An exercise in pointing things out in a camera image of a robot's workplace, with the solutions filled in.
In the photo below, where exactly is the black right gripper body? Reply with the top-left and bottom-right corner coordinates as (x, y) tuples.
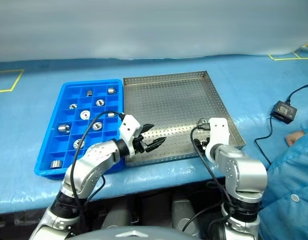
(199, 136), (210, 152)

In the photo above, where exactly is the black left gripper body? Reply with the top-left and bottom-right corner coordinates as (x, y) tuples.
(133, 134), (148, 154)

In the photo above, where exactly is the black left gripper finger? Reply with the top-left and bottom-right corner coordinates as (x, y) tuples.
(145, 136), (167, 153)
(140, 123), (155, 137)

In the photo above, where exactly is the blue compartment tray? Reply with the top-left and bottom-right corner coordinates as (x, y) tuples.
(33, 78), (126, 180)

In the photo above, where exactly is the person bare hand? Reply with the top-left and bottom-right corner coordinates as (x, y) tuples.
(285, 131), (307, 147)

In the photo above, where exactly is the perforated metal tray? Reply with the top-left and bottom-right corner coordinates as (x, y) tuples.
(122, 70), (246, 167)

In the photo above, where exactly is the grey rounded shape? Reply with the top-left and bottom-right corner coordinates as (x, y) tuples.
(101, 208), (131, 230)
(171, 192), (201, 236)

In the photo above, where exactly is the black power adapter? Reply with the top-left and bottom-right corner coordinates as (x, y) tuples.
(270, 100), (298, 125)

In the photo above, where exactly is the person blue coat sleeve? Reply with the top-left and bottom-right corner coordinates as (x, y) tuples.
(258, 114), (308, 240)

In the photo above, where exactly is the blue plastic table cover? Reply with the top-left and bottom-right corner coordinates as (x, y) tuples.
(0, 53), (308, 216)

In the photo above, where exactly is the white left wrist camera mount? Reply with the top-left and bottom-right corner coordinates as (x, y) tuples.
(118, 114), (142, 155)

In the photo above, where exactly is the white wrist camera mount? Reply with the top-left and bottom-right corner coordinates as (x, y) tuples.
(118, 114), (142, 155)
(205, 117), (231, 161)

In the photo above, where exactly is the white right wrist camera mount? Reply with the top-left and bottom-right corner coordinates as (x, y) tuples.
(205, 117), (231, 161)

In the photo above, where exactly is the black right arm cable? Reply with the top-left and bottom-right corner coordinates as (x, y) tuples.
(181, 122), (234, 233)

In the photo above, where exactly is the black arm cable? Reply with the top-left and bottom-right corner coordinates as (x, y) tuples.
(181, 122), (234, 233)
(70, 111), (126, 233)

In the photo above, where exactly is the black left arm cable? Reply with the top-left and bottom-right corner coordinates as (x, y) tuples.
(70, 111), (126, 233)

